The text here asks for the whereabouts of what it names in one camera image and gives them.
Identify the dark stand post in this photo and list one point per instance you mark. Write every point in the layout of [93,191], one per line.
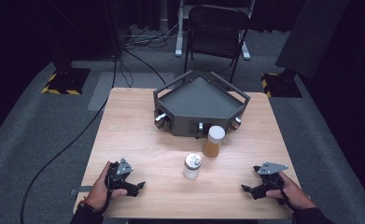
[116,28]

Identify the glass jar with silver lid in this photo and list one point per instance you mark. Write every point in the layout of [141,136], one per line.
[192,168]

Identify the grey tape strip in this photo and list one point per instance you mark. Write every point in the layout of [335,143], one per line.
[82,189]

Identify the striped-edge black stand base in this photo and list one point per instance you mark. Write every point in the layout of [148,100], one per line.
[66,81]
[281,85]

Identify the person's right hand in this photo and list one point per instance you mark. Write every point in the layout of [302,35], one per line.
[295,196]

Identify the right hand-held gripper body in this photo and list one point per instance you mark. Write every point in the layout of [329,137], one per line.
[272,180]

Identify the person's left hand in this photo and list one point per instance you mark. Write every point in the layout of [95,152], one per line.
[101,193]

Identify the dark tilted panel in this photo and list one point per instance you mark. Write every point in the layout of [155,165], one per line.
[311,34]

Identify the dark grey corner shelf rack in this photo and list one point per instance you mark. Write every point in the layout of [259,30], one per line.
[199,99]

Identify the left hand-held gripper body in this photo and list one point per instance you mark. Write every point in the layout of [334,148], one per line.
[118,180]

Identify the amber jar with white lid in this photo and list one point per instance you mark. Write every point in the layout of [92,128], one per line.
[213,146]

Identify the black folding chair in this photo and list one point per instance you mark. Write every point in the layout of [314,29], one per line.
[216,34]

